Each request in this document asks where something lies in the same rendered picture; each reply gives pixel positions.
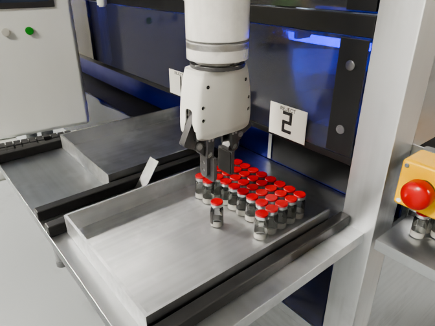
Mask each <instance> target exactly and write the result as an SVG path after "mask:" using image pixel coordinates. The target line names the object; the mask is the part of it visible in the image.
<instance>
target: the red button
mask: <svg viewBox="0 0 435 326"><path fill-rule="evenodd" d="M400 196H401V200H402V201H403V203H404V204H405V205H406V206H407V207H409V208H411V209H413V210H424V209H425V208H427V207H429V206H430V205H431V204H432V203H433V202H434V199H435V192H434V189H433V188H432V186H431V185H430V184H429V183H428V182H426V181H424V180H421V179H413V180H410V181H409V182H407V183H406V184H404V185H403V186H402V188H401V191H400Z"/></svg>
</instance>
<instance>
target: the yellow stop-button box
mask: <svg viewBox="0 0 435 326"><path fill-rule="evenodd" d="M413 179H421V180H424V181H426V182H428V183H429V184H430V185H431V186H432V188H433V189H434V192H435V148H433V147H430V146H425V147H424V148H422V149H421V150H420V151H418V152H416V153H414V154H413V155H411V156H409V157H407V158H406V159H404V161H403V165H402V168H401V173H400V176H399V181H398V185H397V189H396V194H395V197H394V201H395V202H396V203H398V204H401V205H403V206H405V207H407V206H406V205H405V204H404V203H403V201H402V200H401V196H400V191H401V188H402V186H403V185H404V184H406V183H407V182H409V181H410V180H413ZM407 208H408V207H407ZM410 209H411V208H410ZM412 210H413V209H412ZM414 211H416V212H419V213H422V214H423V215H426V216H428V217H430V218H433V219H435V199H434V202H433V203H432V204H431V205H430V206H429V207H427V208H425V209H424V210H414Z"/></svg>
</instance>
